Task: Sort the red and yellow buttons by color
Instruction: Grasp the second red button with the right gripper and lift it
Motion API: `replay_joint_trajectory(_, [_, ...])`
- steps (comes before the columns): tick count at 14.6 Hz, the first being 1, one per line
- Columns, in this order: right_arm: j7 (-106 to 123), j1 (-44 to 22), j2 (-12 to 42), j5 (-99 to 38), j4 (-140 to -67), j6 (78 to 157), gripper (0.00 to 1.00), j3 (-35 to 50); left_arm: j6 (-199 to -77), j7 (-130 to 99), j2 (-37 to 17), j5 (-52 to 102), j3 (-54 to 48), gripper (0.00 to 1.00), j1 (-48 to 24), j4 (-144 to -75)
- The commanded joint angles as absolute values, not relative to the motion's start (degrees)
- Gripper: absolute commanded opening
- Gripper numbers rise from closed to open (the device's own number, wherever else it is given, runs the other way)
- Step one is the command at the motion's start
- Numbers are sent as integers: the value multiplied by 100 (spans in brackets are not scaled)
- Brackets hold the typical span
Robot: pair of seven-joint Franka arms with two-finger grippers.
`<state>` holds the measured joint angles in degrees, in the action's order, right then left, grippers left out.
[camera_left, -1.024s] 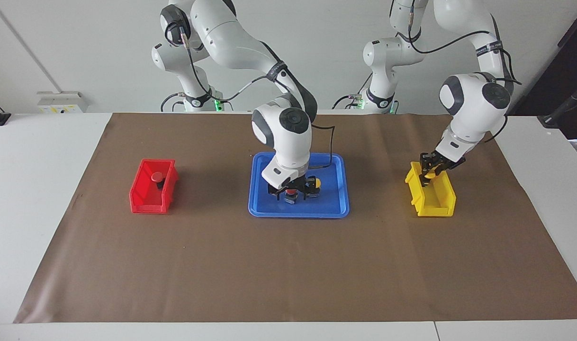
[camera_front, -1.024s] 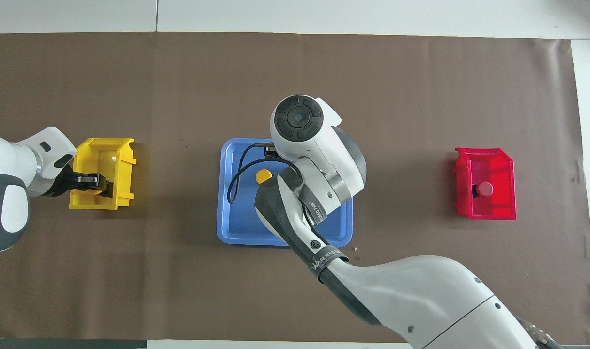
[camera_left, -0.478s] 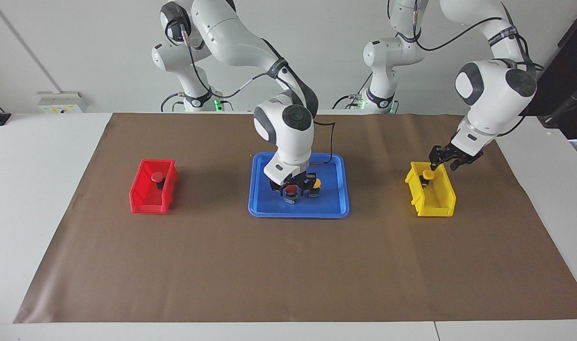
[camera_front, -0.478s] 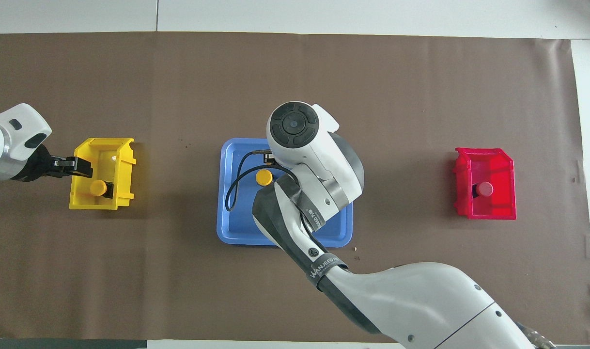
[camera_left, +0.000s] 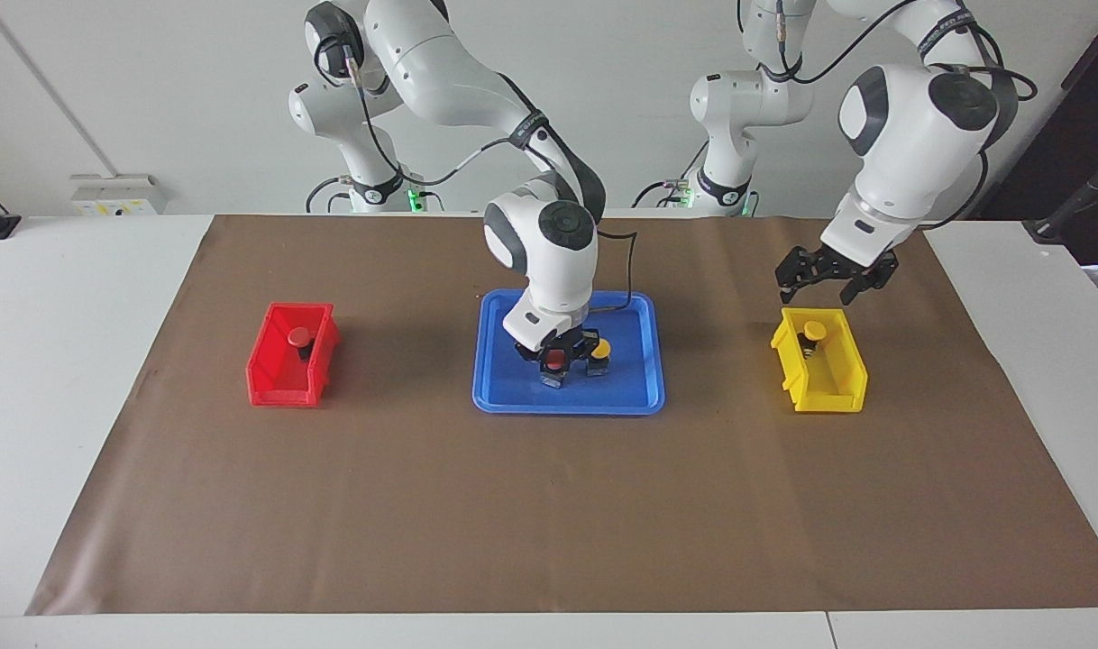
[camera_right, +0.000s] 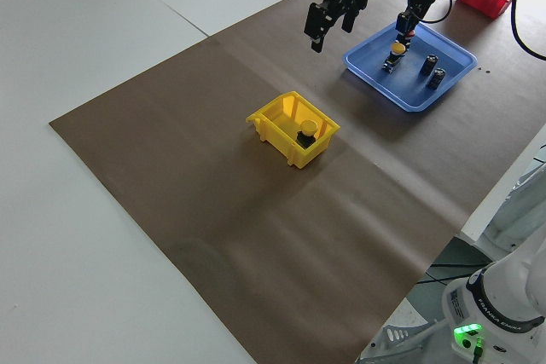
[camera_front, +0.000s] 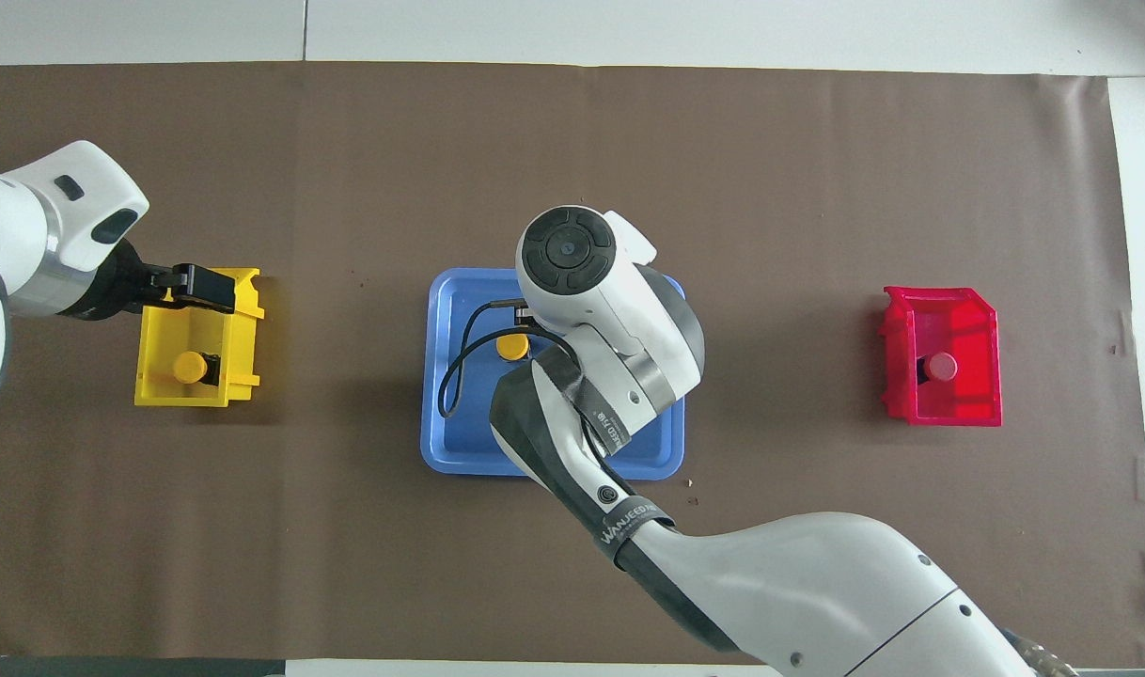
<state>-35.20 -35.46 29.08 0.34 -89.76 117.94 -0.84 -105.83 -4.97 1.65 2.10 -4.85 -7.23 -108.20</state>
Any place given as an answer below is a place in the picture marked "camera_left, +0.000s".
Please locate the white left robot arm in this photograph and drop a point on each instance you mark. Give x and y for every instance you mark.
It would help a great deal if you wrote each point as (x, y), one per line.
(910, 153)

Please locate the red push button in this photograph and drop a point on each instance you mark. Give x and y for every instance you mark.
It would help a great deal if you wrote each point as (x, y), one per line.
(298, 336)
(556, 362)

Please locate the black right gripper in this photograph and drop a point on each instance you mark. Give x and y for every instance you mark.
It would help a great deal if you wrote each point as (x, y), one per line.
(526, 351)

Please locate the blue plastic tray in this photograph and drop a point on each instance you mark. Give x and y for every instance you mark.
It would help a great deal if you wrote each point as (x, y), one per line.
(621, 394)

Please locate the white box yellow label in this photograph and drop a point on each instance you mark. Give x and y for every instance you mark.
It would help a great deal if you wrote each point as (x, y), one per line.
(116, 194)

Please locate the red plastic bin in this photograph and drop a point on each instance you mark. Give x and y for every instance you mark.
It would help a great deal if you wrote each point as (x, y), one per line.
(279, 392)

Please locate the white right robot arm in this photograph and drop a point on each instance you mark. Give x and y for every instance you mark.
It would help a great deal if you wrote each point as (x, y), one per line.
(549, 270)

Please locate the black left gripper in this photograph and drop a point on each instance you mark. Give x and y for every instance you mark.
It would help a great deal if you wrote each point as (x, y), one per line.
(828, 266)

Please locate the brown paper table mat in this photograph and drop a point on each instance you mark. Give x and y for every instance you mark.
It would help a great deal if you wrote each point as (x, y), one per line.
(549, 505)

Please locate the yellow push button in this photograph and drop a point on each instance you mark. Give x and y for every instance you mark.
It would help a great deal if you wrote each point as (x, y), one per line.
(603, 348)
(815, 328)

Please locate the yellow plastic bin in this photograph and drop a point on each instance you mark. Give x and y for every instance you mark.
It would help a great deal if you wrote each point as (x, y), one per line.
(828, 401)

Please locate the black stand pole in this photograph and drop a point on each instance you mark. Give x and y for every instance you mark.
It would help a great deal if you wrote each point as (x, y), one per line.
(1067, 212)

